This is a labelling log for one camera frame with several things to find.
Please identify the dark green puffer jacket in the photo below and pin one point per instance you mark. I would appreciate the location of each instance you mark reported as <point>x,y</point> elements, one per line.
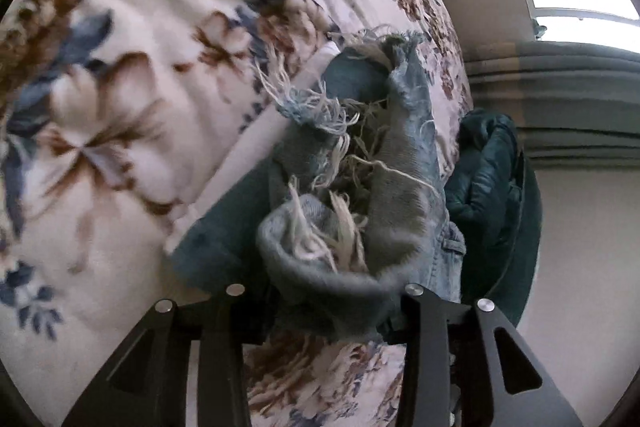
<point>492,207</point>

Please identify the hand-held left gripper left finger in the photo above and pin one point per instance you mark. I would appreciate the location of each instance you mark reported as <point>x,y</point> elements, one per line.
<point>222,332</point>

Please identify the frayed blue denim pants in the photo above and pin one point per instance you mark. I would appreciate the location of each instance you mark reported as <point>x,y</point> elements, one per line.
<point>345,187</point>

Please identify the grey pleated curtain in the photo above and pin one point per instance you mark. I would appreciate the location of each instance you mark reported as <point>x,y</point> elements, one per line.
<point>555,102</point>

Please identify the floral printed blanket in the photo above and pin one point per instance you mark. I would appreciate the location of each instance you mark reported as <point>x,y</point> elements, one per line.
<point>165,97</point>

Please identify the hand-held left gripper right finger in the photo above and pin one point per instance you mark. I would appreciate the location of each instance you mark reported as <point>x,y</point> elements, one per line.
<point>425,332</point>

